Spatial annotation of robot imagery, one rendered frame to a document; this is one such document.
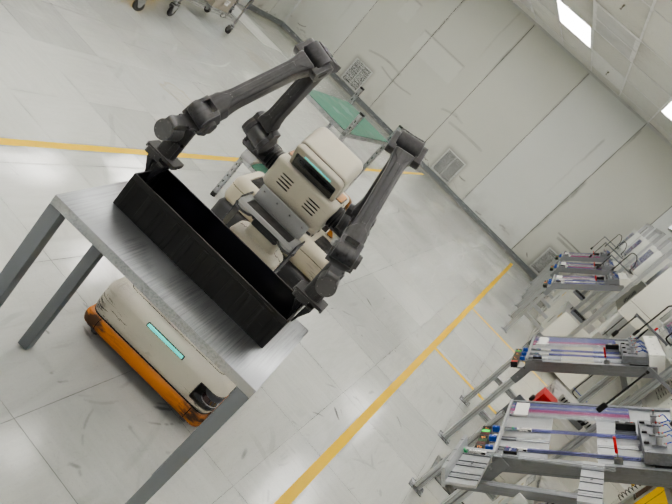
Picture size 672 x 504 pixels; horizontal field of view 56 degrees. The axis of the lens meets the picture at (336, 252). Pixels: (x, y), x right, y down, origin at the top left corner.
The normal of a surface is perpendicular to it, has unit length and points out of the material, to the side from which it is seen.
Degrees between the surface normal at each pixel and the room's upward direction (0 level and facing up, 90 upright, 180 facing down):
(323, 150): 42
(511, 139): 90
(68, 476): 0
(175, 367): 90
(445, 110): 90
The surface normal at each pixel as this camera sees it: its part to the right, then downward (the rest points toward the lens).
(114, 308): -0.25, 0.22
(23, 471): 0.65, -0.69
